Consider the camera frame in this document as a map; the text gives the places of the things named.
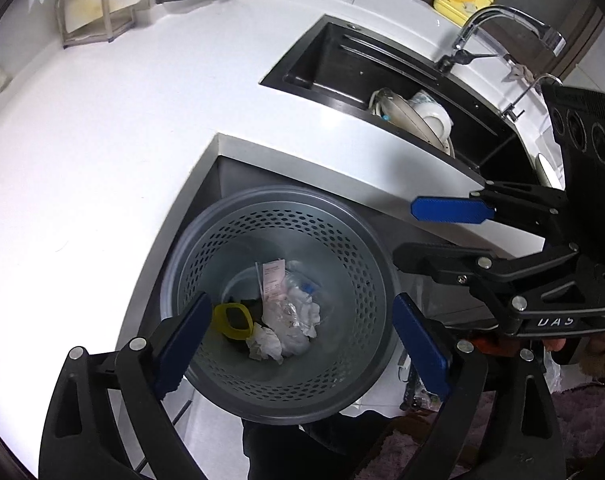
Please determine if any person's right hand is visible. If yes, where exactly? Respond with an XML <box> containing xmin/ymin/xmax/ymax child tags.
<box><xmin>541</xmin><ymin>310</ymin><xmax>605</xmax><ymax>356</ymax></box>

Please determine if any printed paper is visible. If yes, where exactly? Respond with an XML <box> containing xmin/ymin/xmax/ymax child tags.
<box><xmin>246</xmin><ymin>325</ymin><xmax>284</xmax><ymax>364</ymax></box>

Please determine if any person's right forearm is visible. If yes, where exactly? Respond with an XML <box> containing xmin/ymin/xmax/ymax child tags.
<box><xmin>577</xmin><ymin>332</ymin><xmax>605</xmax><ymax>377</ymax></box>

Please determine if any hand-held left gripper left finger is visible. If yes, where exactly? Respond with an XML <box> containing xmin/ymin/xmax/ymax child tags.
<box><xmin>37</xmin><ymin>291</ymin><xmax>213</xmax><ymax>480</ymax></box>

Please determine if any beige plate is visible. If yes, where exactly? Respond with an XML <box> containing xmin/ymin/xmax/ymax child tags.
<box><xmin>369</xmin><ymin>87</ymin><xmax>455</xmax><ymax>157</ymax></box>

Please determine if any grey perforated bin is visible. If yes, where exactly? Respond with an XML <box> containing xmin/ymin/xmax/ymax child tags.
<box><xmin>161</xmin><ymin>187</ymin><xmax>402</xmax><ymax>423</ymax></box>

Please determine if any chrome faucet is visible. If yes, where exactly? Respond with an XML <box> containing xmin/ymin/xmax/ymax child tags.
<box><xmin>435</xmin><ymin>5</ymin><xmax>567</xmax><ymax>73</ymax></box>

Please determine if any white tissue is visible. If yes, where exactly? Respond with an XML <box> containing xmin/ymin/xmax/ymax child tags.
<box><xmin>277</xmin><ymin>292</ymin><xmax>323</xmax><ymax>357</ymax></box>

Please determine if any dark kitchen sink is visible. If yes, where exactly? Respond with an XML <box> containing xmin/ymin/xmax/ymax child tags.
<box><xmin>260</xmin><ymin>14</ymin><xmax>568</xmax><ymax>191</ymax></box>

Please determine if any small metal tap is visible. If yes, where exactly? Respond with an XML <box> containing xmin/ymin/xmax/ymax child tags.
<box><xmin>505</xmin><ymin>72</ymin><xmax>563</xmax><ymax>121</ymax></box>

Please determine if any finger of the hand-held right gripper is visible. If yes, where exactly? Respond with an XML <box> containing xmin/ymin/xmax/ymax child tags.
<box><xmin>411</xmin><ymin>181</ymin><xmax>573</xmax><ymax>243</ymax></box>
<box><xmin>392</xmin><ymin>241</ymin><xmax>582</xmax><ymax>291</ymax></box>

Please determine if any long paper receipt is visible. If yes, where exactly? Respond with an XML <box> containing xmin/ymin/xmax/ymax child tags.
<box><xmin>256</xmin><ymin>259</ymin><xmax>286</xmax><ymax>306</ymax></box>

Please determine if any metal cutting board rack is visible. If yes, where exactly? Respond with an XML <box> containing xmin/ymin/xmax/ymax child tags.
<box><xmin>55</xmin><ymin>0</ymin><xmax>136</xmax><ymax>50</ymax></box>

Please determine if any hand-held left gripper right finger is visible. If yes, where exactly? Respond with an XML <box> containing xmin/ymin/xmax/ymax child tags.
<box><xmin>372</xmin><ymin>295</ymin><xmax>569</xmax><ymax>480</ymax></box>

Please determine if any purple fluffy rug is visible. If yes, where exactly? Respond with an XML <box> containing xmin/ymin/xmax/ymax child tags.
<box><xmin>382</xmin><ymin>380</ymin><xmax>605</xmax><ymax>480</ymax></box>

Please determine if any yellow lid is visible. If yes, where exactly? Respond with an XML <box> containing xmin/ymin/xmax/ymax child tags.
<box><xmin>212</xmin><ymin>302</ymin><xmax>256</xmax><ymax>339</ymax></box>

